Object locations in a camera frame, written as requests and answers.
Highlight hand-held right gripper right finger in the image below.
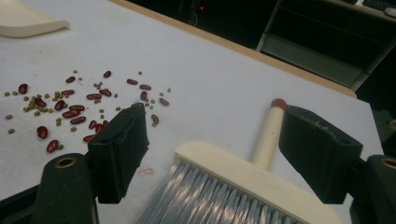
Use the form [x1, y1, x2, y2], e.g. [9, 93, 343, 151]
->
[277, 105, 396, 224]

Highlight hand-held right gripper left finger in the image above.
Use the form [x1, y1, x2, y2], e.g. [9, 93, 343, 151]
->
[31, 104, 150, 224]

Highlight cream brush with grey bristles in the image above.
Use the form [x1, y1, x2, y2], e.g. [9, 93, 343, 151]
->
[134, 98, 344, 224]

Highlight cream plastic dustpan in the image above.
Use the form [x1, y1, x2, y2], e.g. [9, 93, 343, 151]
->
[0, 0, 71, 39]

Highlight scattered red kidney beans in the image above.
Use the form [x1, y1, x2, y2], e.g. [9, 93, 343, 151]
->
[18, 70, 171, 154]

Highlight grey metal shelf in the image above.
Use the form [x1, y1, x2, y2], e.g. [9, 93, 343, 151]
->
[255, 0, 396, 92]

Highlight scattered green mung beans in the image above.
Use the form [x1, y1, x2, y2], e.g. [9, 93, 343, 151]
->
[3, 69, 173, 151]

